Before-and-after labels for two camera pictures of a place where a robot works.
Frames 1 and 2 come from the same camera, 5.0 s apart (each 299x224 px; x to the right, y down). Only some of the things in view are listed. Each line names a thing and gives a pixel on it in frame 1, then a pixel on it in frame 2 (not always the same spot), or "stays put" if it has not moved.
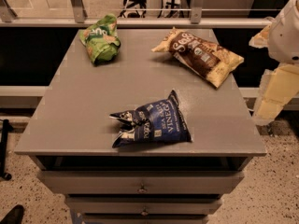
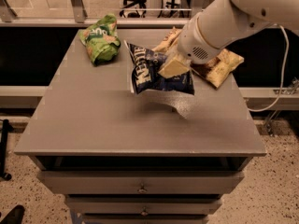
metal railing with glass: x=144 y=6 stays put
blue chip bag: x=161 y=121 -> x=145 y=65
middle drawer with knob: x=144 y=204 stays put
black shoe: x=15 y=216 stays put
